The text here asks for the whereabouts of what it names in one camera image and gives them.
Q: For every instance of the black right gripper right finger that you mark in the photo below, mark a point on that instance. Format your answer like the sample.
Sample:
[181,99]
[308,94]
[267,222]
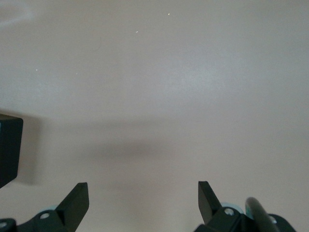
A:
[217,220]

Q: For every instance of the black plastic box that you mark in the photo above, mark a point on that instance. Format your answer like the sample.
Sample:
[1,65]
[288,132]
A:
[9,149]

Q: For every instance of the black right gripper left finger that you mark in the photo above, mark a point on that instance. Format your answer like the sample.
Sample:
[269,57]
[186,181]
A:
[60,220]

